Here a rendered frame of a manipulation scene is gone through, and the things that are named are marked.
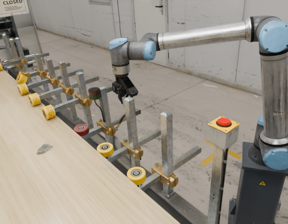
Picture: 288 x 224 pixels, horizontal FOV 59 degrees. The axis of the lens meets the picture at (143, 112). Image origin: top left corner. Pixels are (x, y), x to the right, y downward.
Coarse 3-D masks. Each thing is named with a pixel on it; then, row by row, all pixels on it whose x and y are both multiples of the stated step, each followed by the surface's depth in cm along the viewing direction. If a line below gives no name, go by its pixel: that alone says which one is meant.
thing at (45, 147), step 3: (42, 144) 129; (45, 144) 130; (48, 144) 128; (42, 147) 127; (45, 147) 128; (48, 147) 128; (51, 147) 129; (39, 150) 126; (42, 150) 127; (45, 150) 126; (36, 153) 125; (39, 153) 125
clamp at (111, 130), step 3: (99, 123) 153; (102, 123) 152; (102, 126) 150; (111, 126) 149; (102, 129) 151; (105, 129) 148; (108, 129) 147; (111, 129) 147; (114, 129) 148; (105, 132) 149; (108, 132) 147; (111, 132) 148; (114, 132) 149; (108, 135) 149; (111, 135) 148
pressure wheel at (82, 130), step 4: (80, 124) 146; (84, 124) 145; (76, 128) 142; (80, 128) 142; (84, 128) 142; (88, 128) 143; (76, 132) 141; (80, 132) 140; (84, 132) 141; (88, 132) 143
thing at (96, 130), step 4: (136, 112) 165; (140, 112) 167; (120, 116) 160; (112, 120) 156; (116, 120) 156; (124, 120) 160; (112, 124) 155; (116, 124) 157; (92, 128) 150; (96, 128) 150; (100, 128) 150; (92, 132) 147; (96, 132) 149; (84, 136) 145; (88, 136) 146
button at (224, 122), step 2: (220, 118) 81; (222, 118) 81; (224, 118) 81; (226, 118) 81; (218, 120) 80; (220, 120) 80; (222, 120) 80; (224, 120) 79; (226, 120) 79; (228, 120) 79; (230, 120) 80; (218, 122) 79; (220, 122) 79; (222, 122) 79; (224, 122) 79; (226, 122) 79; (228, 122) 78; (230, 122) 79; (220, 124) 79; (222, 124) 78; (224, 124) 78; (226, 124) 78; (228, 124) 78
